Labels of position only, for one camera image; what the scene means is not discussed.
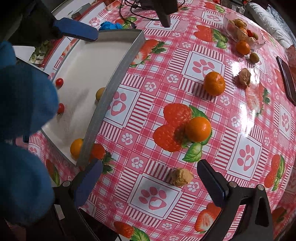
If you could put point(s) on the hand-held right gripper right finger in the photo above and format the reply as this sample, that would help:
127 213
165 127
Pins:
211 183

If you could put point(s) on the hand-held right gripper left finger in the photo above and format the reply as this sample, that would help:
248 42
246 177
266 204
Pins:
89 179

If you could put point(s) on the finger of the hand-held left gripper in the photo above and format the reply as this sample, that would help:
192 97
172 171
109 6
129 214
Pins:
76 30

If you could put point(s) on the beige lumpy walnut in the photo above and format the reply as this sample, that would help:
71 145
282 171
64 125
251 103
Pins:
181 177

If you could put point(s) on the tangerine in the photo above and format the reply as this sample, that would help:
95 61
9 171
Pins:
242 47
198 129
77 148
214 83

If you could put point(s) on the grey cardboard box tray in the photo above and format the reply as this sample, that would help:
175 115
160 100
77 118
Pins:
92 64

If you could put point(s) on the red cherry tomato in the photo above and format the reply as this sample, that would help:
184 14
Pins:
60 108
250 32
59 81

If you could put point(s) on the yellow-green round fruit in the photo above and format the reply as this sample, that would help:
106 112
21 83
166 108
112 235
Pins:
100 93
254 57

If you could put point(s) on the brown walnut shell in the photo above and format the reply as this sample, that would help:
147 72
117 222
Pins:
244 76

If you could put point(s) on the person's left hand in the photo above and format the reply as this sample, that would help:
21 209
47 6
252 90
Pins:
23 97

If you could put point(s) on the green leafy plant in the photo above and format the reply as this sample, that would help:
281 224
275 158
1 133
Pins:
40 51

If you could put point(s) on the blue rubber glove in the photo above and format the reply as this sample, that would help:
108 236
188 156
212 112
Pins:
111 25

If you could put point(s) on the black power adapter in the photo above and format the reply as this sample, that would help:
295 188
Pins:
148 3

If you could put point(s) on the black smartphone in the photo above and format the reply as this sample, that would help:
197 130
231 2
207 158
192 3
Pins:
288 78

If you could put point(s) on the clear glass bowl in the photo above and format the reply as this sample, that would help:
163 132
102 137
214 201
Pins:
259 42

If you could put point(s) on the dried papery husk fruit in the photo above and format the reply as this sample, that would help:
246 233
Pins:
237 22

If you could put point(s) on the white cushion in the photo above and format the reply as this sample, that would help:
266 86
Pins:
275 30

